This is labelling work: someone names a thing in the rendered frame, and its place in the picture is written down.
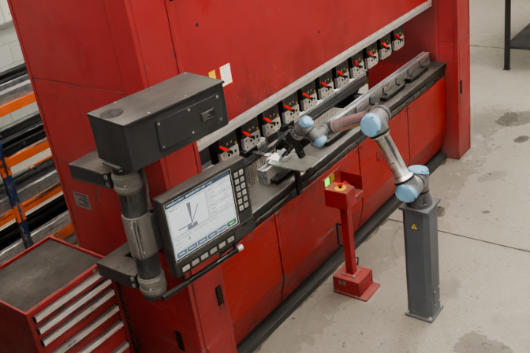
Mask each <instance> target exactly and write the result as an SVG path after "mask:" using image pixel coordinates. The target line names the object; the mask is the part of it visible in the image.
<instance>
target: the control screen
mask: <svg viewBox="0 0 530 353"><path fill-rule="evenodd" d="M165 209H166V216H167V220H168V223H169V227H170V234H171V237H172V241H173V245H174V251H175V255H176V259H177V260H179V259H180V258H182V257H184V256H186V255H187V254H188V253H190V252H192V251H194V250H195V249H197V248H198V247H200V246H201V245H203V244H205V243H206V242H207V241H209V240H211V239H213V238H214V237H216V236H217V235H219V234H220V233H222V232H224V231H226V230H227V229H228V228H230V227H232V226H233V225H235V224H236V223H237V215H236V210H235V205H234V200H233V192H232V187H231V182H230V174H229V170H228V171H226V172H224V173H223V174H221V175H219V176H217V177H216V178H214V179H212V180H210V181H208V182H207V183H205V184H203V185H201V186H199V187H198V188H196V189H194V190H192V191H191V192H189V193H187V194H185V195H183V196H182V197H180V198H179V199H176V200H174V201H173V202H171V203H169V204H167V205H165ZM190 235H192V237H193V239H191V240H190V241H188V242H187V240H186V237H188V236H190Z"/></svg>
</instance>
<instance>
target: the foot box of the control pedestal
mask: <svg viewBox="0 0 530 353"><path fill-rule="evenodd" d="M356 267H357V268H358V269H362V270H361V271H360V272H359V274H358V275H357V276H356V277H355V278H352V277H347V276H345V275H342V273H343V272H344V270H345V264H344V265H343V266H342V267H341V268H340V269H339V270H338V271H337V272H336V273H335V274H334V275H333V281H334V290H333V291H334V292H337V293H339V294H342V295H346V296H348V297H352V298H354V299H358V300H361V301H364V302H367V301H368V300H369V299H370V298H371V296H372V295H373V294H374V293H375V292H376V290H377V289H378V288H379V287H380V284H379V283H375V282H373V280H372V270H371V269H368V268H364V267H362V266H356Z"/></svg>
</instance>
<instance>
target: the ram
mask: <svg viewBox="0 0 530 353"><path fill-rule="evenodd" d="M426 1H428V0H170V8H171V12H172V16H173V20H174V28H175V32H176V36H177V44H178V49H179V53H180V57H181V64H182V68H183V72H190V73H194V74H197V75H201V76H207V77H209V74H208V73H209V72H211V71H213V70H214V71H215V75H216V79H218V80H221V75H220V70H219V67H221V66H223V65H225V64H227V63H230V70H231V75H232V80H233V82H232V83H230V84H228V85H226V86H225V87H223V90H224V95H225V100H226V108H227V113H228V118H229V122H230V121H231V120H233V119H234V118H236V117H238V116H240V115H241V114H243V113H244V112H246V111H247V110H250V109H251V108H252V107H254V106H256V105H258V104H259V103H261V102H262V101H264V100H265V99H267V98H269V97H271V96H272V95H274V94H276V93H277V92H279V91H280V90H282V89H283V88H285V87H287V86H289V85H290V84H292V83H293V82H295V81H297V80H299V79H300V78H301V77H303V76H305V75H307V74H308V73H310V72H311V71H313V70H315V69H317V68H318V67H320V66H321V65H323V64H325V63H326V62H328V61H329V60H331V59H333V58H335V57H336V56H338V55H339V54H341V53H343V52H344V51H346V50H348V49H349V48H350V47H352V46H354V45H356V44H358V43H359V42H361V41H362V40H364V39H366V38H367V37H368V36H370V35H372V34H374V33H376V32H377V31H378V30H380V29H382V28H384V27H386V26H387V25H388V24H390V23H392V22H393V21H395V20H396V19H398V18H400V17H402V16H404V15H405V14H406V13H408V12H410V11H411V10H413V9H415V8H416V7H418V6H420V5H421V4H423V3H425V2H426ZM429 7H431V3H430V4H428V5H426V6H425V7H423V8H422V9H420V10H418V11H416V12H415V13H414V14H412V15H410V16H409V17H407V18H405V19H404V20H402V21H400V22H399V23H397V24H396V25H394V26H393V27H391V28H389V29H387V30H386V31H384V32H383V33H381V34H380V35H377V36H376V37H375V38H374V39H371V40H370V41H368V42H367V43H365V44H364V45H362V46H360V47H358V48H357V49H355V50H354V51H352V52H351V53H349V54H347V55H346V56H344V57H343V58H341V59H339V60H337V61H336V62H335V63H333V64H331V65H329V66H328V67H326V68H325V69H323V70H321V71H320V72H318V73H316V74H315V75H314V76H312V77H310V78H308V79H307V80H306V81H304V82H302V83H301V84H298V85H297V86H296V87H294V88H292V89H291V90H289V91H287V92H286V93H285V94H283V95H281V96H279V97H278V98H276V99H275V100H273V101H272V102H269V103H268V104H266V105H265V106H263V107H262V108H260V109H258V110H257V111H256V112H254V113H252V114H250V115H249V116H247V117H246V118H244V119H242V120H241V121H239V122H237V123H236V124H234V125H233V126H231V127H229V128H228V129H226V130H225V131H223V132H221V133H219V134H218V135H217V136H215V137H213V138H212V139H210V140H208V141H207V142H206V143H203V144H202V145H200V146H199V147H198V151H199V152H200V151H201V150H202V149H204V148H206V147H208V146H209V145H211V144H212V143H214V142H215V141H217V140H219V139H221V138H222V137H223V136H225V135H227V134H228V133H230V132H232V131H233V130H234V129H236V128H238V127H240V126H241V125H243V124H244V123H246V122H247V121H249V120H251V119H252V118H254V117H255V116H257V115H258V114H260V113H262V112H263V111H264V110H267V109H268V108H270V107H271V106H273V105H274V104H276V103H277V102H280V101H281V100H283V99H284V98H285V97H287V96H289V95H291V94H292V93H293V92H295V91H297V90H298V89H300V88H302V87H303V86H304V85H306V84H308V83H310V82H311V81H313V80H314V79H316V78H317V77H319V76H321V75H323V74H324V73H325V72H327V71H329V70H330V69H332V68H333V67H335V66H336V65H338V64H340V63H342V62H343V61H344V60H346V59H347V58H350V57H351V56H353V55H354V54H356V53H357V52H359V51H360V50H363V49H364V48H365V47H366V46H369V45H370V44H372V43H373V42H375V41H376V40H378V39H380V38H381V37H383V36H384V35H386V34H387V33H389V32H391V31H393V30H394V29H395V28H397V27H399V26H400V25H402V24H404V23H405V22H406V21H408V20H410V19H412V18H413V17H414V16H416V15H418V14H419V13H421V12H423V11H424V10H426V9H427V8H429Z"/></svg>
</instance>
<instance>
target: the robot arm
mask: <svg viewBox="0 0 530 353"><path fill-rule="evenodd" d="M390 119H391V112H390V110H389V109H388V108H387V107H386V106H384V105H377V106H373V107H369V108H368V109H367V110H365V111H363V112H359V113H355V114H352V115H349V116H346V117H341V118H338V119H335V120H327V121H324V122H323V123H322V124H321V125H320V126H319V127H318V128H316V127H315V126H314V125H313V124H314V121H313V120H312V118H311V117H309V116H303V117H302V118H301V119H300V120H299V122H298V123H297V125H296V126H295V128H294V129H291V130H289V131H288V133H287V135H286V136H284V137H283V138H282V139H281V141H280V142H279V144H280V145H281V147H282V148H285V149H282V150H277V153H278V155H279V157H280V158H279V161H281V160H282V159H283V158H284V157H285V156H288V155H289V154H290V153H291V152H292V150H293V149H295V151H296V152H297V156H298V158H303V157H304V156H305V155H306V154H305V152H304V149H303V147H302V146H301V144H300V140H301V139H303V137H304V136H306V137H307V138H309V139H310V140H311V141H312V142H313V143H314V144H315V145H316V146H317V147H319V148H320V147H322V146H323V145H324V144H325V142H326V141H327V137H328V136H329V134H332V133H335V132H341V131H344V130H347V129H351V128H355V127H358V126H360V128H361V131H362V132H363V133H364V134H365V135H366V136H369V137H370V139H372V140H374V141H375V142H376V144H377V146H378V148H379V150H380V152H381V153H382V155H383V157H384V159H385V161H386V163H387V165H388V166H389V168H390V171H391V172H392V174H393V176H394V184H395V186H396V190H395V194H396V196H397V198H398V199H400V200H401V201H403V202H405V203H406V205H407V206H408V207H409V208H411V209H414V210H424V209H427V208H429V207H431V206H432V205H433V198H432V196H431V193H430V190H429V172H428V168H427V167H426V166H423V165H411V166H410V167H408V168H407V167H406V165H405V163H404V161H403V159H402V157H401V155H400V154H399V152H398V149H397V148H396V146H395V144H394V141H393V140H392V139H391V137H390V134H389V132H390V128H389V126H388V123H389V121H390Z"/></svg>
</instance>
